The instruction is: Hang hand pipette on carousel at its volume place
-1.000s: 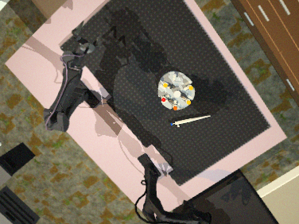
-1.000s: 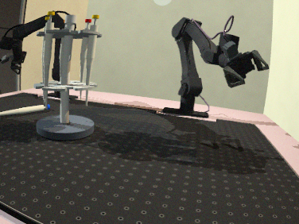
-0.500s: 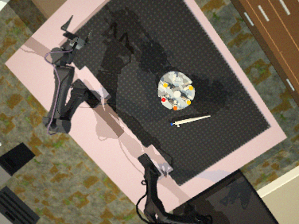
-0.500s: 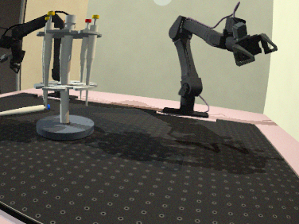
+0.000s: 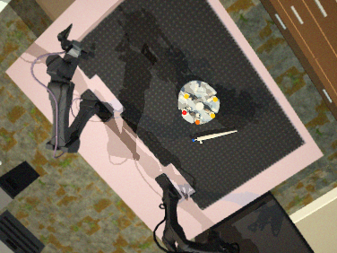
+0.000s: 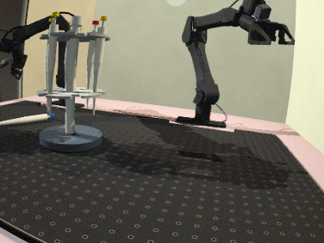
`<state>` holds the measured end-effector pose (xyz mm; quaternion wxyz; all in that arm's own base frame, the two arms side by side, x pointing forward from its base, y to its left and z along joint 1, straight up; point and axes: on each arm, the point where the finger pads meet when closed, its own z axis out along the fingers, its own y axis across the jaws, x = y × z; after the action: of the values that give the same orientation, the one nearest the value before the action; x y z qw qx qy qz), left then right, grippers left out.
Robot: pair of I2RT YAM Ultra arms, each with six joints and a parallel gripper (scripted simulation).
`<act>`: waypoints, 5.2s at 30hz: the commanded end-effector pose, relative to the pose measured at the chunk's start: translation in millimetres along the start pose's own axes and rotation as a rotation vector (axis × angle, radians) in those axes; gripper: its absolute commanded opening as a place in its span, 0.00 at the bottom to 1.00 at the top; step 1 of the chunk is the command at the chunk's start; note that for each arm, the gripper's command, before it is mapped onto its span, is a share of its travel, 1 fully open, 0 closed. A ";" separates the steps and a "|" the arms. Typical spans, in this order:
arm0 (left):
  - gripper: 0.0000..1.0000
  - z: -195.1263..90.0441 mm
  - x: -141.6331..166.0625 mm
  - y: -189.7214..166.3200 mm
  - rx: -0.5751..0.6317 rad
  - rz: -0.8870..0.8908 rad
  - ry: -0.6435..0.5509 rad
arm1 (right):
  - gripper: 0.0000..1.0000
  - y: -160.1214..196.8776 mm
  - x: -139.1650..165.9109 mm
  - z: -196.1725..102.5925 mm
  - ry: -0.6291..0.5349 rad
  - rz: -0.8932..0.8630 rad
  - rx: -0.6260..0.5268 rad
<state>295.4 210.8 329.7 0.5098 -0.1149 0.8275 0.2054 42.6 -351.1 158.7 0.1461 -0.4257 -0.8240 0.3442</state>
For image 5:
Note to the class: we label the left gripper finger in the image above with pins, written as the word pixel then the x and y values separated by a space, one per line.
pixel 92 49
pixel 62 33

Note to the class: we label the white pipette with blue push button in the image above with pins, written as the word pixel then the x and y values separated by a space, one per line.
pixel 211 136

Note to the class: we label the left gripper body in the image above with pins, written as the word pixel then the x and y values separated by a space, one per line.
pixel 73 54

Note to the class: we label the white pipette with yellow button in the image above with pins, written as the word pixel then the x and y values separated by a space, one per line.
pixel 211 113
pixel 212 98

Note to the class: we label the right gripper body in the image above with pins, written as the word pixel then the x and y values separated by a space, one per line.
pixel 211 235

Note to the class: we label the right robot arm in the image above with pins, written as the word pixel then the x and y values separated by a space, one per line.
pixel 173 232

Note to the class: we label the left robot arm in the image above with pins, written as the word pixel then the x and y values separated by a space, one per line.
pixel 60 72

